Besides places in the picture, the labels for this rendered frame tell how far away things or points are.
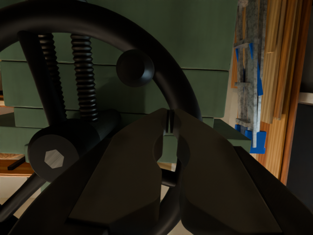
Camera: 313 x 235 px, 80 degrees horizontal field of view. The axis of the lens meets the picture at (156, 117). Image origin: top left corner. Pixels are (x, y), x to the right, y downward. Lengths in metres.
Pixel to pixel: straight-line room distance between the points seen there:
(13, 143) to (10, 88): 0.11
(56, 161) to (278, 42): 1.72
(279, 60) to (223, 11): 1.43
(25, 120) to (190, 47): 0.35
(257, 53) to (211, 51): 0.86
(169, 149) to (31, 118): 0.28
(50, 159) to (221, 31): 0.33
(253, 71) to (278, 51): 0.59
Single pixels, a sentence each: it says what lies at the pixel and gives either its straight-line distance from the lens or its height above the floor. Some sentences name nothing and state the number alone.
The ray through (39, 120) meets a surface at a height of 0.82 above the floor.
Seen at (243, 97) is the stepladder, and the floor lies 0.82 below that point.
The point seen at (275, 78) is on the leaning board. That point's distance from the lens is 1.77.
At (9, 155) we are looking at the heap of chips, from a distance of 0.54.
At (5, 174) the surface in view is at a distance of 3.19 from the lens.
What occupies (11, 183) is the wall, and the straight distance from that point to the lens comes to 3.90.
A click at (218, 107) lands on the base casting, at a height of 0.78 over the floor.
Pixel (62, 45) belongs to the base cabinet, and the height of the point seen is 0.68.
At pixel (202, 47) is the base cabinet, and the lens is 0.37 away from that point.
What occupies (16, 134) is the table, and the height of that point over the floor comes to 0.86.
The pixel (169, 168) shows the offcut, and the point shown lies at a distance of 0.41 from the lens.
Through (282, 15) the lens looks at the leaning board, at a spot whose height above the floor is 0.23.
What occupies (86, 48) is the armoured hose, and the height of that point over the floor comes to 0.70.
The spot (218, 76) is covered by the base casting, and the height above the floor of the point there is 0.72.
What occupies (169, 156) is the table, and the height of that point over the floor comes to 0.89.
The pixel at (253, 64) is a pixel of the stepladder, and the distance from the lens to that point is 1.22.
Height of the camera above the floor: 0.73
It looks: 11 degrees up
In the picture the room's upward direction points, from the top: 177 degrees counter-clockwise
